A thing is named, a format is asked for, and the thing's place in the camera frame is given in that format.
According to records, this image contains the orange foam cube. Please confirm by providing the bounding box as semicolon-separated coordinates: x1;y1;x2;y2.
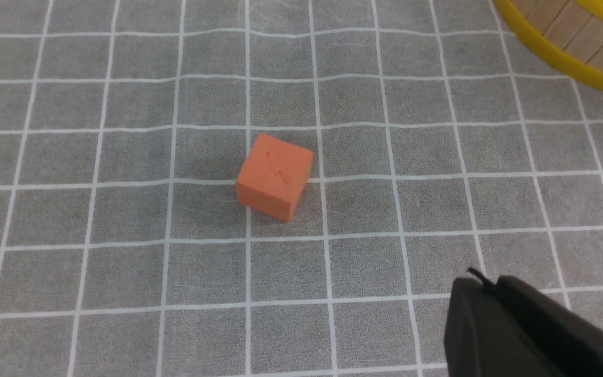
236;132;314;223

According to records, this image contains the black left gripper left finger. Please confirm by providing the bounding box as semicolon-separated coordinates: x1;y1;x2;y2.
443;268;563;376

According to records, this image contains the bamboo steamer tray yellow rim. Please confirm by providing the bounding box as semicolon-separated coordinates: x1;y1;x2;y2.
495;1;603;91

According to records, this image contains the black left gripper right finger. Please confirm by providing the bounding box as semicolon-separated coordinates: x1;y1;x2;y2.
495;276;603;376

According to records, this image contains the grey checked tablecloth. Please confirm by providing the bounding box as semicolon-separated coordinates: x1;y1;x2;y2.
0;1;603;376

